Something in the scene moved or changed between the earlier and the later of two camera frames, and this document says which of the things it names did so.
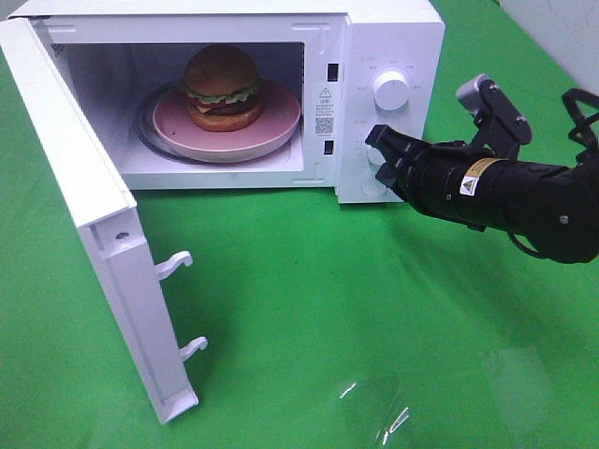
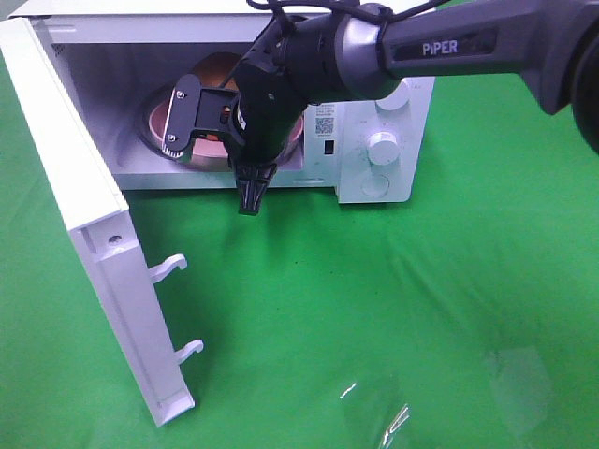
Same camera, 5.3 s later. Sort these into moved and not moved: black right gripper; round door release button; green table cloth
Moved: black right gripper
Not moved: green table cloth; round door release button
